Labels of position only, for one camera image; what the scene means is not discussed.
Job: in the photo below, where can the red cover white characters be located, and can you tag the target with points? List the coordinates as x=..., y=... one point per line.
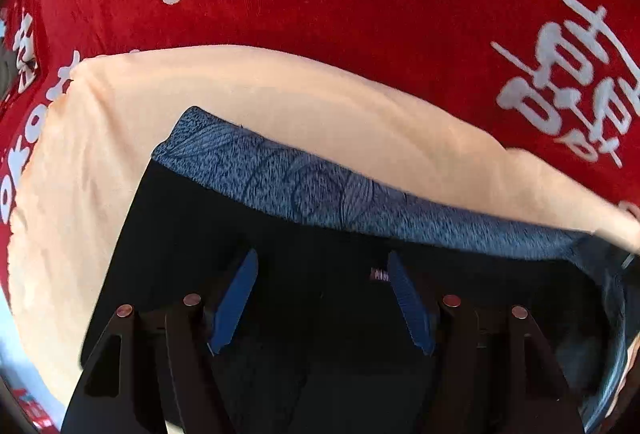
x=558, y=78

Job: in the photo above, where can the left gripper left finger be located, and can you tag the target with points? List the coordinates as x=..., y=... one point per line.
x=151, y=367

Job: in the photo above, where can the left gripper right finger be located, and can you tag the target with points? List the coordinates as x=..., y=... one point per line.
x=490, y=369

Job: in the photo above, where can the peach cream blanket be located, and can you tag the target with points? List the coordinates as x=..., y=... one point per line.
x=94, y=142

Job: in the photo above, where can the black pants blue patterned trim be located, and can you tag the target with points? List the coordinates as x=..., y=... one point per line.
x=322, y=346

